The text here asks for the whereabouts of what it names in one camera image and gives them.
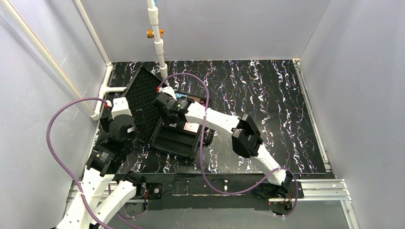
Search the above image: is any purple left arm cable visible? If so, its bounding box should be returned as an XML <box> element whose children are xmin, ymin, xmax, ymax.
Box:
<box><xmin>46</xmin><ymin>97</ymin><xmax>143</xmax><ymax>229</ymax></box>

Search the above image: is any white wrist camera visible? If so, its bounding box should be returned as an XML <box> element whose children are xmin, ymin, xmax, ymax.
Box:
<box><xmin>159</xmin><ymin>86</ymin><xmax>177</xmax><ymax>100</ymax></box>
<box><xmin>111</xmin><ymin>97</ymin><xmax>132</xmax><ymax>119</ymax></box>

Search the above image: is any aluminium rail frame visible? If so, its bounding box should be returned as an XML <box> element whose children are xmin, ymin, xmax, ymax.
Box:
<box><xmin>68</xmin><ymin>58</ymin><xmax>360</xmax><ymax>229</ymax></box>

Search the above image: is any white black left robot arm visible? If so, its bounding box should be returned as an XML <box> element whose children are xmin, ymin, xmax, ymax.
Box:
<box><xmin>57</xmin><ymin>114</ymin><xmax>146</xmax><ymax>229</ymax></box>

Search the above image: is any black poker set case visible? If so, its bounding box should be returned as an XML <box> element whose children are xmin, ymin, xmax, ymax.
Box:
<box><xmin>124</xmin><ymin>67</ymin><xmax>202</xmax><ymax>160</ymax></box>

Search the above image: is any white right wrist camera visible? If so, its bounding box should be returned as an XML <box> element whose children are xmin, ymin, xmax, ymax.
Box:
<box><xmin>159</xmin><ymin>86</ymin><xmax>177</xmax><ymax>100</ymax></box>

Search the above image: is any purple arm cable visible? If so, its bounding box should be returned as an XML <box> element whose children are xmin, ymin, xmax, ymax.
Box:
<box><xmin>156</xmin><ymin>73</ymin><xmax>299</xmax><ymax>219</ymax></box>
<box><xmin>46</xmin><ymin>97</ymin><xmax>143</xmax><ymax>229</ymax></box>

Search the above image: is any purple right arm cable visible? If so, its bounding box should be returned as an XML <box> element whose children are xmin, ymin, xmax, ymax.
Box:
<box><xmin>156</xmin><ymin>73</ymin><xmax>299</xmax><ymax>219</ymax></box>

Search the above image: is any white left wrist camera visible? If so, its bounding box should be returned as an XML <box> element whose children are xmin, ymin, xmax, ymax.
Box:
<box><xmin>111</xmin><ymin>97</ymin><xmax>132</xmax><ymax>119</ymax></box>

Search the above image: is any white pvc pipe pole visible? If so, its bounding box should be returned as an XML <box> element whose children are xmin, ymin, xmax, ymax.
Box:
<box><xmin>147</xmin><ymin>0</ymin><xmax>168</xmax><ymax>80</ymax></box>

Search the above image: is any red playing card box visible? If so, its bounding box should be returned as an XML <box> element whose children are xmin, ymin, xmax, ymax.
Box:
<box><xmin>183</xmin><ymin>122</ymin><xmax>200</xmax><ymax>133</ymax></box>

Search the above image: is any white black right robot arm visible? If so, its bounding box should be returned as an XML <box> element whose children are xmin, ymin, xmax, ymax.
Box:
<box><xmin>152</xmin><ymin>92</ymin><xmax>296</xmax><ymax>195</ymax></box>

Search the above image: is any white pipe frame left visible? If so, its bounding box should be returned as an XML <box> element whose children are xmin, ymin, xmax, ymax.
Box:
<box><xmin>0</xmin><ymin>0</ymin><xmax>127</xmax><ymax>121</ymax></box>

